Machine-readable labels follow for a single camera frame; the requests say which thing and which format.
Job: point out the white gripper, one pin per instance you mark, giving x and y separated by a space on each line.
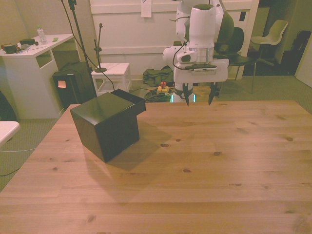
181 76

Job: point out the black cabinet drawer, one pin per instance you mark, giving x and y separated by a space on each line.
140 106

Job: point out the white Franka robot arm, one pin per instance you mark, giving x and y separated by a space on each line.
202 29

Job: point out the glossy black drawer cabinet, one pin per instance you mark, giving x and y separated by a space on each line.
107 131

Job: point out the yellow emergency stop button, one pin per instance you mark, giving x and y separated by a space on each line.
162 87

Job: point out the green cloth bundle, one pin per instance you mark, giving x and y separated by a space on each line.
156 75

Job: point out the black chair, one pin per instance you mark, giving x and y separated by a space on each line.
237 57

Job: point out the small white side table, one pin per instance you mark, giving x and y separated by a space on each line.
117 69

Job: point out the white shell chair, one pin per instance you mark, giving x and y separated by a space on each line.
270 36

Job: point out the white paper sheet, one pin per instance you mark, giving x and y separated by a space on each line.
146 8

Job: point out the short black stand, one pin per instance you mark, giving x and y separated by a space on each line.
99 52

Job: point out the dark bag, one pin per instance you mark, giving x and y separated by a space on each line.
302 48

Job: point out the black box cabinet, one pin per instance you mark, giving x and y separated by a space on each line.
73 83

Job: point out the tall black tripod stand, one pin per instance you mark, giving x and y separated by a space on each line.
79 31

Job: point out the orange sticky note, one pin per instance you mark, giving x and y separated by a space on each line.
62 84

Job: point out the green sticky note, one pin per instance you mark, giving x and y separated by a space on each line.
55 39

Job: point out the clear plastic water bottle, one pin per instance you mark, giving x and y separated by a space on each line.
42 35

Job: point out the white desk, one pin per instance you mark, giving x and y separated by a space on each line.
24 80

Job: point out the dark flat object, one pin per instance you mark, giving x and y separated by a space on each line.
28 42

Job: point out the white rounded tabletop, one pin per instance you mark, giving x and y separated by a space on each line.
7 130

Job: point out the dark round object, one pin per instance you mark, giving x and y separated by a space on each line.
9 48

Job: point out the black wall switch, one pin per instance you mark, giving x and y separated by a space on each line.
242 16

